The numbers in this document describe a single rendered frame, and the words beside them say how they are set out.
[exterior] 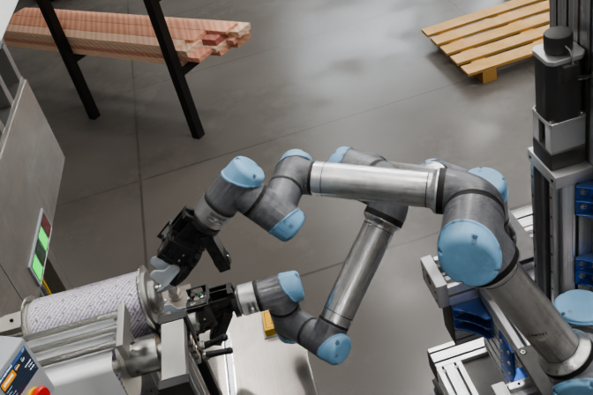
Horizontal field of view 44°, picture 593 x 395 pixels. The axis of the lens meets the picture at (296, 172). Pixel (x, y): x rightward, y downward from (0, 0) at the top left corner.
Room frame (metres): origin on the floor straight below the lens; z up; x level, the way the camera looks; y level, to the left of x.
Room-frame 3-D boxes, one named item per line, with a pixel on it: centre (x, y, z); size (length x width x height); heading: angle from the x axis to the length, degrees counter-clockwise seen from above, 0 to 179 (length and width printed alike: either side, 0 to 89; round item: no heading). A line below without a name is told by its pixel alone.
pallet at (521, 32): (4.09, -1.62, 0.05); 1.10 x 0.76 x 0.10; 93
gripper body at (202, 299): (1.27, 0.27, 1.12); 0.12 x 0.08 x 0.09; 91
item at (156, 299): (1.21, 0.37, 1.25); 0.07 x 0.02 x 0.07; 1
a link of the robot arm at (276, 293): (1.27, 0.11, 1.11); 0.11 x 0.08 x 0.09; 91
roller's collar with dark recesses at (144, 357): (0.96, 0.36, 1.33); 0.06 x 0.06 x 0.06; 1
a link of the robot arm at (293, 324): (1.26, 0.10, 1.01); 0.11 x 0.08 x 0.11; 36
